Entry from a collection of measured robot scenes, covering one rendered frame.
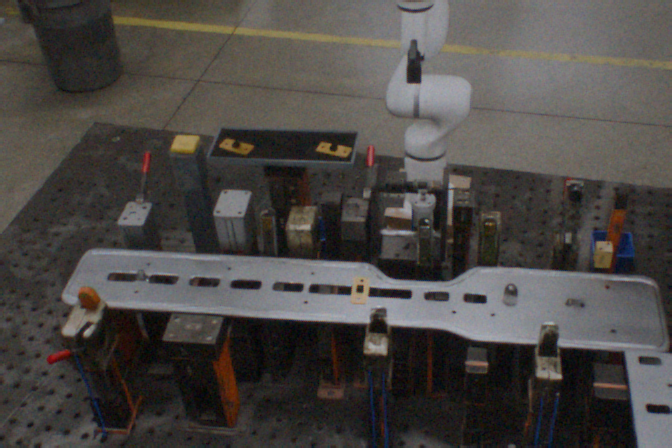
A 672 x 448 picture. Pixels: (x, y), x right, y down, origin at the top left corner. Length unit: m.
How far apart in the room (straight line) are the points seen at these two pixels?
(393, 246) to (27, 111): 3.02
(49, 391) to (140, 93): 2.63
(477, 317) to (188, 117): 2.79
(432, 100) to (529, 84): 2.30
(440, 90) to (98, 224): 1.17
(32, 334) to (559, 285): 1.41
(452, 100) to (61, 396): 1.26
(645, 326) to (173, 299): 1.05
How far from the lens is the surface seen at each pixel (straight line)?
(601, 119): 4.33
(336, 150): 2.12
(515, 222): 2.62
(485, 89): 4.49
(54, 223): 2.84
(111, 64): 4.82
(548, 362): 1.80
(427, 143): 2.35
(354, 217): 2.05
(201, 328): 1.92
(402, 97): 2.28
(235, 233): 2.09
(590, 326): 1.94
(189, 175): 2.25
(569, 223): 2.01
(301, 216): 2.06
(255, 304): 1.98
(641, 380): 1.87
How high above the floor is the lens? 2.42
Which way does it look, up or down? 41 degrees down
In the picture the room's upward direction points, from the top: 5 degrees counter-clockwise
